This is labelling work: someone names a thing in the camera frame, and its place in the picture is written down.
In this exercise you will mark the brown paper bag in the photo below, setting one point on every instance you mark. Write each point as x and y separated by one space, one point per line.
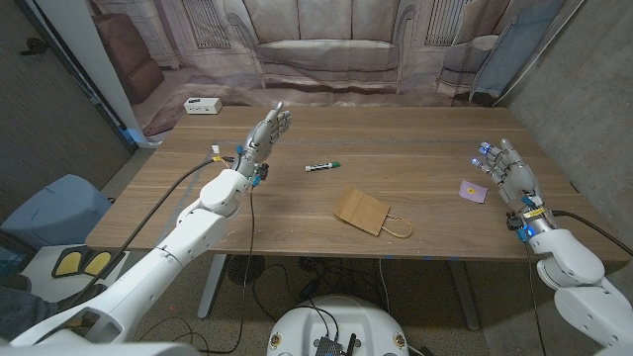
361 210

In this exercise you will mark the printed sofa room backdrop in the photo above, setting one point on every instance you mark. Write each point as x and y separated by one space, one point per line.
326 49

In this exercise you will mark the white marker with green cap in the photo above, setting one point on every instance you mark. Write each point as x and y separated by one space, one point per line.
321 167

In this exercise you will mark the white power box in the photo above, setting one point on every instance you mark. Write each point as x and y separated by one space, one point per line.
202 105

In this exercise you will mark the round black floor disc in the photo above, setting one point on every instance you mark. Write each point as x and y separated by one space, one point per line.
245 269

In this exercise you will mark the purple sticker sheet yellow dot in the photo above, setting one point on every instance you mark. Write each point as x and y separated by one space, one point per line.
472 191

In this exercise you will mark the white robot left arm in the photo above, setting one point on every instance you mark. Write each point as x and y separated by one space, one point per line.
163 267

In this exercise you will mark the blue padded chair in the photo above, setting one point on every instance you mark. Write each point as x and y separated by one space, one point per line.
54 212

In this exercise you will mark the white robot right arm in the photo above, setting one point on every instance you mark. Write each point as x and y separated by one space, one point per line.
573 262

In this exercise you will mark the blue tape piece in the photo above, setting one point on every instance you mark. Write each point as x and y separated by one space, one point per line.
131 135

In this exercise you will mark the yellow black foot pedal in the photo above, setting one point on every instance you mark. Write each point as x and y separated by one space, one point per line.
69 263

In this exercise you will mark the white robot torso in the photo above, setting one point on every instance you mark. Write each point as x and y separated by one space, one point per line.
346 316

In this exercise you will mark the person in blue jeans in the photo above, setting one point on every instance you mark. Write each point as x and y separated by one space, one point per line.
25 311

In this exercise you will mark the white table leg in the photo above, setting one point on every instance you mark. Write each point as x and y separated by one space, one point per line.
211 287

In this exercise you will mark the grey table leg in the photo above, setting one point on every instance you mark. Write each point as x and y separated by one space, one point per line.
467 296

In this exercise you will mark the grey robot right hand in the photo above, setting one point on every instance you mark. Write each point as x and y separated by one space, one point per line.
519 183

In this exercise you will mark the black electronics module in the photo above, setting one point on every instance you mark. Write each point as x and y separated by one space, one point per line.
330 346

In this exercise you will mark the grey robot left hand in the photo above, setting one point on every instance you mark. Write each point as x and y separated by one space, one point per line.
262 141

